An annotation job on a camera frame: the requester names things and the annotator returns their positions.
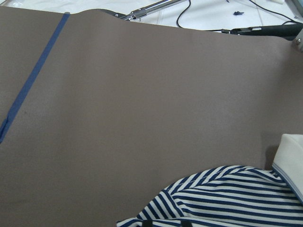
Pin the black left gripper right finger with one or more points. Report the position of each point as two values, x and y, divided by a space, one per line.
185 223

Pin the green tipped grabber stick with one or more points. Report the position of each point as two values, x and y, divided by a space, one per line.
147 10

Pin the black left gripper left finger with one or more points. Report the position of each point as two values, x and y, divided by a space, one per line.
147 223

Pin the black clamp tool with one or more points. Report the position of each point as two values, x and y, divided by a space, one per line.
288 32

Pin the blue white striped polo shirt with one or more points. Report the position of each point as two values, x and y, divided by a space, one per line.
234 196

